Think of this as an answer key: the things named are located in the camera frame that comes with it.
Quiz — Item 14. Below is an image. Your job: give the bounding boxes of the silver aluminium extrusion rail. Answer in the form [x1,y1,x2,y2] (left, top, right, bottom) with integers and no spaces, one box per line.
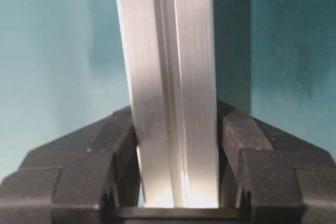
[117,0,219,208]

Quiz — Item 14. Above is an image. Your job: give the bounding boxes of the teal table cloth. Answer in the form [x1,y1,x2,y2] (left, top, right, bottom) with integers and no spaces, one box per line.
[1,0,335,177]

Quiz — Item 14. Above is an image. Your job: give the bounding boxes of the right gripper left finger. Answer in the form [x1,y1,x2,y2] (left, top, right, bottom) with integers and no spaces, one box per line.
[1,107,140,223]

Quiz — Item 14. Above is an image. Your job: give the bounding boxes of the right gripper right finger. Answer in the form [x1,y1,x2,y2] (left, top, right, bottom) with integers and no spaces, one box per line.
[217,101,335,223]

